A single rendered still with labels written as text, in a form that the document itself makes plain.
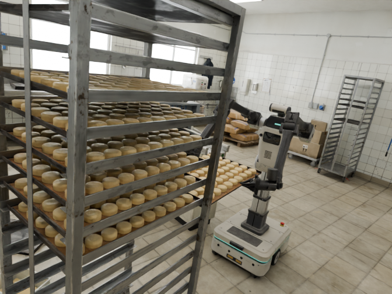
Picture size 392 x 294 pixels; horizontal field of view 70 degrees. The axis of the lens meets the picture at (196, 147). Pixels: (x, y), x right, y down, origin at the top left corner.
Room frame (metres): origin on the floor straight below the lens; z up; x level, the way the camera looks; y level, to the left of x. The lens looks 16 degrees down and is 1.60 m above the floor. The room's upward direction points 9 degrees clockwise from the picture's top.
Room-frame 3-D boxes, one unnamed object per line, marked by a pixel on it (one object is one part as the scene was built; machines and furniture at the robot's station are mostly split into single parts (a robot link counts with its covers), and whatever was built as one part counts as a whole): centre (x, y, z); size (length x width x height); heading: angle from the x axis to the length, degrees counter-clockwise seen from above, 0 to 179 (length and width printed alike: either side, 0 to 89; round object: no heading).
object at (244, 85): (7.55, -0.64, 0.93); 0.99 x 0.38 x 1.09; 44
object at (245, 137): (6.48, -1.11, 0.19); 0.72 x 0.42 x 0.15; 138
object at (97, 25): (0.97, 0.28, 1.68); 0.60 x 0.40 x 0.02; 145
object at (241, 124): (6.47, -1.08, 0.47); 0.72 x 0.42 x 0.17; 139
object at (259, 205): (2.30, -0.65, 0.39); 0.13 x 0.13 x 0.40; 55
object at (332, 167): (5.07, -2.70, 0.93); 0.64 x 0.51 x 1.78; 137
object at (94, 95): (0.86, 0.12, 1.50); 0.64 x 0.03 x 0.03; 145
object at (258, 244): (2.29, -0.64, 0.24); 0.68 x 0.53 x 0.41; 145
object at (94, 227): (0.86, 0.12, 1.14); 0.64 x 0.03 x 0.03; 145
